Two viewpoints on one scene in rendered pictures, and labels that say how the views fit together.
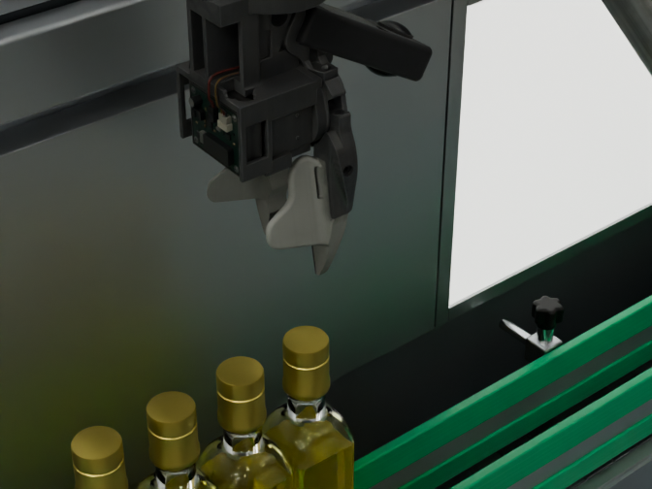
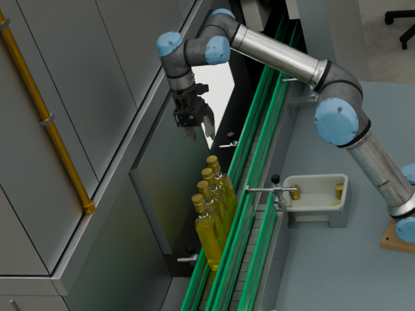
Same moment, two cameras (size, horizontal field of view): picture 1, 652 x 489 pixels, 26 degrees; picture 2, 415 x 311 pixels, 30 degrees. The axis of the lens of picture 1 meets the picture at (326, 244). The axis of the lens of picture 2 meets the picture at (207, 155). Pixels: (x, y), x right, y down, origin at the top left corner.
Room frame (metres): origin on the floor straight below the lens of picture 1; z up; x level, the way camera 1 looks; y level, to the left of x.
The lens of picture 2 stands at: (-0.92, 0.86, 2.54)
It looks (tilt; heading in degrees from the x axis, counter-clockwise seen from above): 35 degrees down; 334
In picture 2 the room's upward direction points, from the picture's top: 19 degrees counter-clockwise
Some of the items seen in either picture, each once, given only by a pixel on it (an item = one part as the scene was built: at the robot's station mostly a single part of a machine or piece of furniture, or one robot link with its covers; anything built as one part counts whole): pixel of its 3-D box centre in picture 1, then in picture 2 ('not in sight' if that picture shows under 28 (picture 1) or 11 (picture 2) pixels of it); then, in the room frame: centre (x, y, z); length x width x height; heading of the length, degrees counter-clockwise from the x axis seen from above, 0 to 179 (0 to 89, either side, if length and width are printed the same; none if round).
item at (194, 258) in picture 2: not in sight; (189, 262); (0.72, 0.24, 0.94); 0.07 x 0.04 x 0.13; 39
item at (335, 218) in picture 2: not in sight; (307, 202); (0.77, -0.27, 0.79); 0.27 x 0.17 x 0.08; 39
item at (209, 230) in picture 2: not in sight; (212, 240); (0.69, 0.15, 0.99); 0.06 x 0.06 x 0.21; 39
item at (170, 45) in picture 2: not in sight; (174, 54); (0.79, 0.03, 1.55); 0.09 x 0.08 x 0.11; 38
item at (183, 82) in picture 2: not in sight; (181, 78); (0.79, 0.03, 1.47); 0.08 x 0.08 x 0.05
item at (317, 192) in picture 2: not in sight; (315, 200); (0.75, -0.28, 0.80); 0.22 x 0.17 x 0.09; 39
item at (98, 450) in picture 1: (99, 466); (199, 202); (0.69, 0.15, 1.14); 0.04 x 0.04 x 0.04
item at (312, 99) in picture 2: not in sight; (304, 91); (1.15, -0.63, 0.90); 0.17 x 0.05 x 0.23; 39
